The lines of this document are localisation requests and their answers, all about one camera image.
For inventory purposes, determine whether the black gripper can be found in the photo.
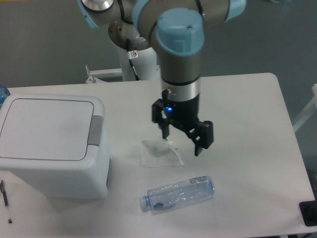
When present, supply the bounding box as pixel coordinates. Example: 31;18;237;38
152;93;214;156

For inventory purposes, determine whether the white push-lid trash can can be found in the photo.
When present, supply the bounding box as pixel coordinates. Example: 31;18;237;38
0;94;111;199

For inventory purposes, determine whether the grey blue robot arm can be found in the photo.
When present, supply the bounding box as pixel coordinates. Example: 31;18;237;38
78;0;247;155

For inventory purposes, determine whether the crumpled white plastic wrapper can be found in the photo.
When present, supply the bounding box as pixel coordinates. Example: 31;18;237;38
141;139;184;168

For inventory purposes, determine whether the crushed clear plastic bottle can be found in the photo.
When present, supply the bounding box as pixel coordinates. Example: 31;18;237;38
139;176;215;214

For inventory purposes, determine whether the black device at right edge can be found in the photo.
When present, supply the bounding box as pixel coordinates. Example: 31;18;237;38
299;200;317;227

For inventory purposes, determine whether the blue bottle at left edge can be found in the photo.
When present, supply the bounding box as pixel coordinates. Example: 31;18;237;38
0;85;10;108

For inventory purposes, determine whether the black clear pen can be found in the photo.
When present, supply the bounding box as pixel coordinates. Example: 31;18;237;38
0;180;12;224

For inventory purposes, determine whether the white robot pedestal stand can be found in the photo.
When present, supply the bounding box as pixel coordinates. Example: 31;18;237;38
85;21;164;84

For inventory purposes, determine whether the black cable on pedestal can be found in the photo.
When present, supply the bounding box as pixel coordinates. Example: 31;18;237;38
125;38;141;81

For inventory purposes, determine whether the white frame at right edge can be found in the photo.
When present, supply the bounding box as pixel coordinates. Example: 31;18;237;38
293;84;317;132

